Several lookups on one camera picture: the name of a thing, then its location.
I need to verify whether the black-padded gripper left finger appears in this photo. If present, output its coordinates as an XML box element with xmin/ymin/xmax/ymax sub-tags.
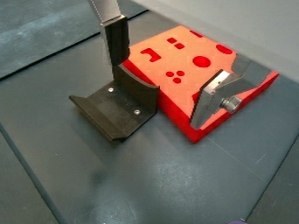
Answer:
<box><xmin>88</xmin><ymin>0</ymin><xmax>129</xmax><ymax>67</ymax></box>

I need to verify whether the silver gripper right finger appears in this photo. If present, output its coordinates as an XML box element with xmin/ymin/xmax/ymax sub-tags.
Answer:
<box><xmin>191</xmin><ymin>54</ymin><xmax>271</xmax><ymax>130</ymax></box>

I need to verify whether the black angled holder bracket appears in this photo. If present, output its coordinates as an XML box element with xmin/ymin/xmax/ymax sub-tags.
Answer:
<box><xmin>69</xmin><ymin>66</ymin><xmax>159</xmax><ymax>141</ymax></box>

